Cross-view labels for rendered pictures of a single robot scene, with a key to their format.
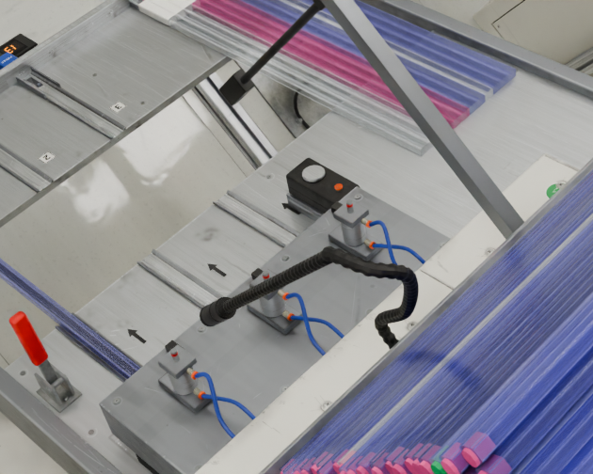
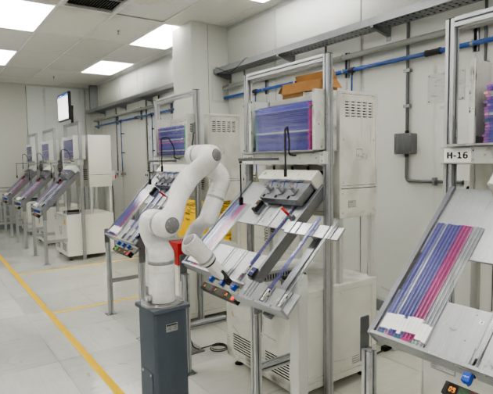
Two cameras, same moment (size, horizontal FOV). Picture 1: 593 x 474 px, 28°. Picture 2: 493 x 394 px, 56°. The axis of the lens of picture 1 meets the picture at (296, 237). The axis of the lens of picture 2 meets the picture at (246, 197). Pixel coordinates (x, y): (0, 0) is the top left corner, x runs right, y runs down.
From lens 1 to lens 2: 2.41 m
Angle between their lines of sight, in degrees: 63
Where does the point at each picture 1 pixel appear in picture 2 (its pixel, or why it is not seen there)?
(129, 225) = (227, 374)
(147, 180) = (213, 371)
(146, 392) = (295, 196)
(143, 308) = (277, 220)
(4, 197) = (249, 255)
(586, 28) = (192, 286)
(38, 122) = (229, 263)
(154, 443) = (304, 191)
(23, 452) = not seen: hidden behind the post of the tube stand
